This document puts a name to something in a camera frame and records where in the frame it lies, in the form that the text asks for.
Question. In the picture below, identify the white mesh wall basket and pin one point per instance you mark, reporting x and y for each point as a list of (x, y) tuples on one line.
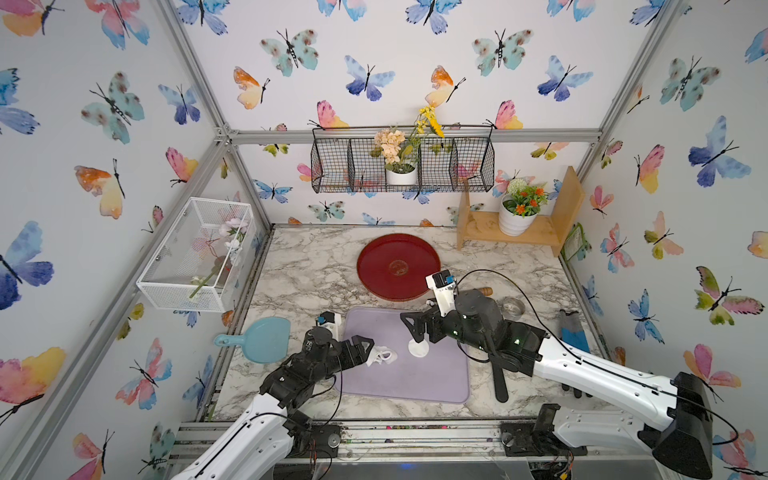
[(184, 252)]

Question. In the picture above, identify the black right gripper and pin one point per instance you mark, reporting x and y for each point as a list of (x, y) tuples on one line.
[(420, 317)]

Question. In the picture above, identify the white pot with flowers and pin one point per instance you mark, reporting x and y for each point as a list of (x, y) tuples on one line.
[(401, 151)]

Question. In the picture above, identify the round cut dough wrapper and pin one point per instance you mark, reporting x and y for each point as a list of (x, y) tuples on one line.
[(418, 349)]

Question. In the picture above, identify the pink artificial flower stem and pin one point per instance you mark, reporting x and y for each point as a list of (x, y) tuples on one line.
[(225, 248)]

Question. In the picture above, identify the lavender silicone mat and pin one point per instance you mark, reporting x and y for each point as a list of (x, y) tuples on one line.
[(440, 376)]

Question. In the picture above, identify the black wire wall basket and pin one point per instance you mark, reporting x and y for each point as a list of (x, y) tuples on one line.
[(378, 160)]

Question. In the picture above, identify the white dough piece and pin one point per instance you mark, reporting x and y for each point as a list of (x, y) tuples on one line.
[(381, 355)]

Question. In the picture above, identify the blue rubber glove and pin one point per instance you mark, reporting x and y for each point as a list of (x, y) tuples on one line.
[(571, 330)]

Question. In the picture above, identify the red round tray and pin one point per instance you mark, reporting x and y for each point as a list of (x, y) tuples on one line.
[(394, 267)]

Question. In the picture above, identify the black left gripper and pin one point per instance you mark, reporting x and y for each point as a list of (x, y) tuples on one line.
[(346, 347)]

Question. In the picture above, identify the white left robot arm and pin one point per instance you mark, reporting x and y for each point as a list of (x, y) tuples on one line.
[(272, 427)]

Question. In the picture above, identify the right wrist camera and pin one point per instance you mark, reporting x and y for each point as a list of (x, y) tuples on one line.
[(443, 286)]

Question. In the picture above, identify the orange flower plant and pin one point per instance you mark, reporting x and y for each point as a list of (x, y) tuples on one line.
[(524, 199)]

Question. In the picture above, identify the green paper packet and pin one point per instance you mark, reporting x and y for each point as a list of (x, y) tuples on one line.
[(576, 246)]

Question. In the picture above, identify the black handled strainer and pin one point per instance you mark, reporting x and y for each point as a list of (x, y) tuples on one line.
[(499, 382)]

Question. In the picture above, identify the white ribbed flower pot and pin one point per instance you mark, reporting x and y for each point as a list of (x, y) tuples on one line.
[(514, 219)]

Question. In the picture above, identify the teal plastic scoop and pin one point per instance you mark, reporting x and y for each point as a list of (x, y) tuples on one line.
[(264, 342)]

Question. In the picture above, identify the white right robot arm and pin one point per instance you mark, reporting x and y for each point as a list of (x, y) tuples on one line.
[(670, 418)]

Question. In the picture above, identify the wooden shelf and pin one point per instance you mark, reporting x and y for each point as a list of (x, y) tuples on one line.
[(548, 230)]

